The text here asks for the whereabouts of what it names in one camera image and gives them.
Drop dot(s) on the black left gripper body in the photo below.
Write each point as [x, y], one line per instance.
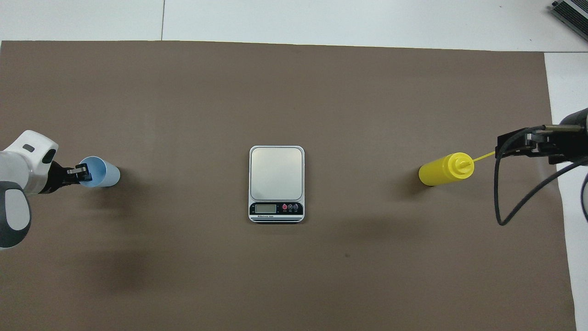
[56, 177]

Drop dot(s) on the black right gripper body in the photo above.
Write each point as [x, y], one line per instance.
[572, 138]

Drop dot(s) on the light blue plastic cup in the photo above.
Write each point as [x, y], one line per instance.
[105, 174]

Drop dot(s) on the yellow squeeze bottle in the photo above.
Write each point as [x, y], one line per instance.
[441, 171]

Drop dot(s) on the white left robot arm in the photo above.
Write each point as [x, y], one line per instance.
[16, 184]

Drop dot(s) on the silver digital kitchen scale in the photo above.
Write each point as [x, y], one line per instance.
[276, 179]

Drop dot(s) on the grey ribbed metal device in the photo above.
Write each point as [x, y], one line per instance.
[572, 13]

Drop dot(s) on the brown table mat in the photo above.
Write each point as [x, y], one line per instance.
[294, 266]

